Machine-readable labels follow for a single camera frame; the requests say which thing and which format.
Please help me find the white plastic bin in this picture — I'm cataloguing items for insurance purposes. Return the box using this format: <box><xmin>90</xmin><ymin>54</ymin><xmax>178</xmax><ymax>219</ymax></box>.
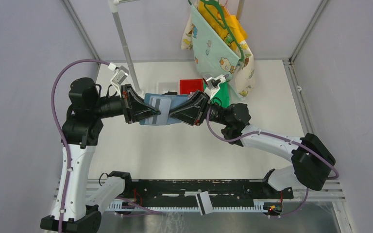
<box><xmin>155</xmin><ymin>81</ymin><xmax>180</xmax><ymax>95</ymax></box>

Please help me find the red plastic bin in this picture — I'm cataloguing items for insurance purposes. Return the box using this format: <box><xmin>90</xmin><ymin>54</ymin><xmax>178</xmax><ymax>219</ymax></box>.
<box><xmin>179</xmin><ymin>79</ymin><xmax>204</xmax><ymax>95</ymax></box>

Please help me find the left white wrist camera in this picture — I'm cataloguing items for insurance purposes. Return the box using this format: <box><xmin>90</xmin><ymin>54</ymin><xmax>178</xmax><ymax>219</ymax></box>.
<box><xmin>108</xmin><ymin>63</ymin><xmax>129</xmax><ymax>93</ymax></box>

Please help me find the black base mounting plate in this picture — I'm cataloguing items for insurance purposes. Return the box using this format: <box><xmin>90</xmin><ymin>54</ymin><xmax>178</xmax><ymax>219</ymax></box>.
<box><xmin>121</xmin><ymin>179</ymin><xmax>294</xmax><ymax>208</ymax></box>

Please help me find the mint cartoon print cloth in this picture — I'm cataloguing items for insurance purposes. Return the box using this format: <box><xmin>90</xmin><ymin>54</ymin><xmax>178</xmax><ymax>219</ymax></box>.
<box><xmin>181</xmin><ymin>0</ymin><xmax>255</xmax><ymax>100</ymax></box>

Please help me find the green clothes hanger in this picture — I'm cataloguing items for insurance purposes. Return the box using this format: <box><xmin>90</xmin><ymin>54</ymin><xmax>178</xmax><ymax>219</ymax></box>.
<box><xmin>181</xmin><ymin>0</ymin><xmax>252</xmax><ymax>67</ymax></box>

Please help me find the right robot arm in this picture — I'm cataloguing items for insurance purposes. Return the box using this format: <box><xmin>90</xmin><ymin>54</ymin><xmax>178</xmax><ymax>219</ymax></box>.
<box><xmin>169</xmin><ymin>91</ymin><xmax>339</xmax><ymax>198</ymax></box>

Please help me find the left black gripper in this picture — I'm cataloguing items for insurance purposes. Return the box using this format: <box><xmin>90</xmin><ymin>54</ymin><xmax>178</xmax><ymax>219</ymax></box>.
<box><xmin>92</xmin><ymin>83</ymin><xmax>161</xmax><ymax>124</ymax></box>

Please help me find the white clothes rack stand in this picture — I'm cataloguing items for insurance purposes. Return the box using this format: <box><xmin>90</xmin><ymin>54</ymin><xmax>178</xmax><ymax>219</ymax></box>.
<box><xmin>107</xmin><ymin>0</ymin><xmax>144</xmax><ymax>96</ymax></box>

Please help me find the white magnetic stripe card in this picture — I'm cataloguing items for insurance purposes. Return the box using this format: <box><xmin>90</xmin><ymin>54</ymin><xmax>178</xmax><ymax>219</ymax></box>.
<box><xmin>195</xmin><ymin>191</ymin><xmax>214</xmax><ymax>216</ymax></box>

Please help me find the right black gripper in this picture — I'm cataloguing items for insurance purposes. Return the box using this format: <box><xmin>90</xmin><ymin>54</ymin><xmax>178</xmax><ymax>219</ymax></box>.
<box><xmin>168</xmin><ymin>90</ymin><xmax>231</xmax><ymax>126</ymax></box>

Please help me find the green plastic bin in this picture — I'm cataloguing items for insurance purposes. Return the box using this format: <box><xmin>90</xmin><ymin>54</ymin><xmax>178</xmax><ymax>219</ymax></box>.
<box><xmin>211</xmin><ymin>83</ymin><xmax>230</xmax><ymax>108</ymax></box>

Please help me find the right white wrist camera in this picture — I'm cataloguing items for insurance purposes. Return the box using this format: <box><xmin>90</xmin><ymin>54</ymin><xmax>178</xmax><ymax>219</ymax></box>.
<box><xmin>202</xmin><ymin>74</ymin><xmax>227</xmax><ymax>100</ymax></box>

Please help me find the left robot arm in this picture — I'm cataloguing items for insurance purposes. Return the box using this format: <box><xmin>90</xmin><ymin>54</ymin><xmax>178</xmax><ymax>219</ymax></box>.
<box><xmin>40</xmin><ymin>77</ymin><xmax>160</xmax><ymax>233</ymax></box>

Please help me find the white slotted cable duct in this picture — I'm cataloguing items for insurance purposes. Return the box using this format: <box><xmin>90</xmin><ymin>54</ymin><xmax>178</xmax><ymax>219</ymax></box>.
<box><xmin>106</xmin><ymin>200</ymin><xmax>268</xmax><ymax>214</ymax></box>

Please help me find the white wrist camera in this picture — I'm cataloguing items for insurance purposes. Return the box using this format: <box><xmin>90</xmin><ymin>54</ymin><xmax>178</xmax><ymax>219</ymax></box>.
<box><xmin>108</xmin><ymin>63</ymin><xmax>129</xmax><ymax>93</ymax></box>
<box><xmin>202</xmin><ymin>74</ymin><xmax>227</xmax><ymax>100</ymax></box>

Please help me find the yellow garment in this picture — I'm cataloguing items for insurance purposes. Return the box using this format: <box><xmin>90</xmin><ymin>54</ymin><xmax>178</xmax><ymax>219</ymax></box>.
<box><xmin>197</xmin><ymin>1</ymin><xmax>249</xmax><ymax>51</ymax></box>

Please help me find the blue card holder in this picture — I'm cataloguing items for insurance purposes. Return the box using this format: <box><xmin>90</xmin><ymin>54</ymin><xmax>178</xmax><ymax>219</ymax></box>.
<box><xmin>139</xmin><ymin>93</ymin><xmax>190</xmax><ymax>126</ymax></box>

